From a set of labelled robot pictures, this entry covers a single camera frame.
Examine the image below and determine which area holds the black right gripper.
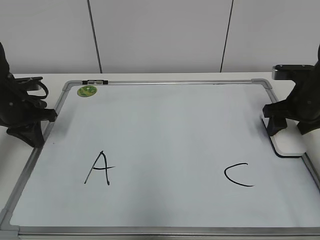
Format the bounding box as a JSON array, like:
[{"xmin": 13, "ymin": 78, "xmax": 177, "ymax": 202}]
[{"xmin": 262, "ymin": 44, "xmax": 320, "ymax": 137}]

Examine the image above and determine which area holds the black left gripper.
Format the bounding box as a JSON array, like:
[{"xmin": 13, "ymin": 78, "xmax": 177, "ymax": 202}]
[{"xmin": 0, "ymin": 45, "xmax": 58, "ymax": 148}]

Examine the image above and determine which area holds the white whiteboard eraser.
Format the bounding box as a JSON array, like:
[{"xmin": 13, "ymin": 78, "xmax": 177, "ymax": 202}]
[{"xmin": 259, "ymin": 113, "xmax": 307, "ymax": 158}]

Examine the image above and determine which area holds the round green magnet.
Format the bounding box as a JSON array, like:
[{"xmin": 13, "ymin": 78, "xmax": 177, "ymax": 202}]
[{"xmin": 77, "ymin": 85, "xmax": 98, "ymax": 98}]

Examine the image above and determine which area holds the black silver hanging clip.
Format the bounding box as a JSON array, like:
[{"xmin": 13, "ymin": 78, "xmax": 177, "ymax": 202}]
[{"xmin": 81, "ymin": 79, "xmax": 109, "ymax": 85}]

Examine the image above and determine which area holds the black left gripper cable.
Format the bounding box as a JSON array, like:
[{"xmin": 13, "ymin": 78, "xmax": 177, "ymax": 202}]
[{"xmin": 24, "ymin": 83, "xmax": 50, "ymax": 103}]

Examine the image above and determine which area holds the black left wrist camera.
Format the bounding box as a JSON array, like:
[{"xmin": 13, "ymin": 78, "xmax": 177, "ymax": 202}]
[{"xmin": 15, "ymin": 76, "xmax": 43, "ymax": 91}]

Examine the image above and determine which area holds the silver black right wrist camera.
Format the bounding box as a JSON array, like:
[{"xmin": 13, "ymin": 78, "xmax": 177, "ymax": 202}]
[{"xmin": 272, "ymin": 64, "xmax": 314, "ymax": 81}]

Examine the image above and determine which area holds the white magnetic whiteboard grey frame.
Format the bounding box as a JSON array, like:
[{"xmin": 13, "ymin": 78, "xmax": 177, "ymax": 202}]
[{"xmin": 0, "ymin": 79, "xmax": 320, "ymax": 240}]

